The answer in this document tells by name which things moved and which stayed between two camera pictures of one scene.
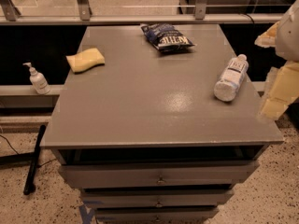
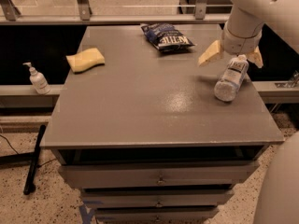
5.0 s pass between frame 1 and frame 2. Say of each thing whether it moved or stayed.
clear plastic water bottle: stayed
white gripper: moved
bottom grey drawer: stayed
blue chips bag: stayed
